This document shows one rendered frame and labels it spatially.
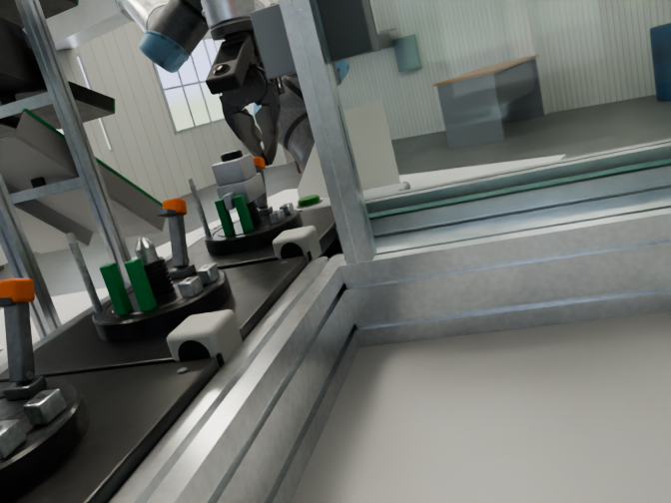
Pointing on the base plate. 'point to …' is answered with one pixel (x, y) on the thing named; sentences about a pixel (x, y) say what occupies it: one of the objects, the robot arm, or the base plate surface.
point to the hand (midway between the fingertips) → (265, 158)
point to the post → (327, 128)
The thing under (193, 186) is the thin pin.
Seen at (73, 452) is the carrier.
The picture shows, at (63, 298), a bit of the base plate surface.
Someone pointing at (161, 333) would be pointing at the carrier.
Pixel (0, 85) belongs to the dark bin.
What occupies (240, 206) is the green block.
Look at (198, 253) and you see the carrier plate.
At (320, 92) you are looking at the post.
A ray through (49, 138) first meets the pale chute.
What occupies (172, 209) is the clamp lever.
